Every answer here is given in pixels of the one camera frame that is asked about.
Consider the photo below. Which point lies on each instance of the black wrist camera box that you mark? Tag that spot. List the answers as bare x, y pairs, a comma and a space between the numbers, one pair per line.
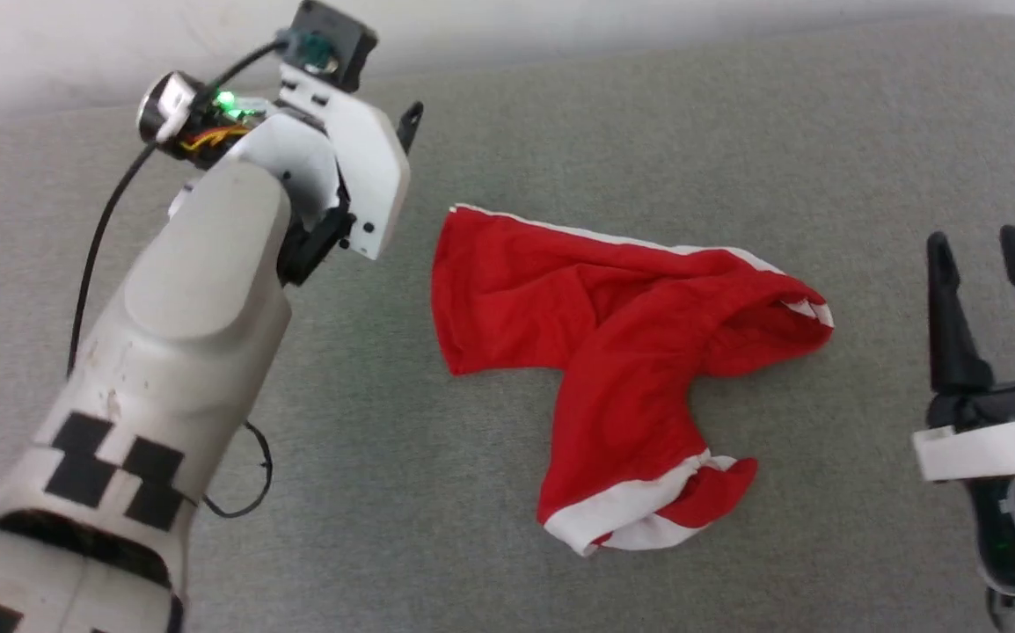
336, 40

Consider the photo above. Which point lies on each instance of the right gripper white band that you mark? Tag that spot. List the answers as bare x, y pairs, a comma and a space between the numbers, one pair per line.
1000, 435

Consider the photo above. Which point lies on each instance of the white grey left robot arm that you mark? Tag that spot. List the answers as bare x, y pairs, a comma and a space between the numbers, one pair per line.
191, 308

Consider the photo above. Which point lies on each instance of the red shorts with white trim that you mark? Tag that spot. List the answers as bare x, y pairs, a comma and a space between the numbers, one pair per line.
613, 352

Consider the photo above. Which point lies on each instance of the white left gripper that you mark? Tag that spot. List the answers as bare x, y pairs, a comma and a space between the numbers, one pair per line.
373, 167

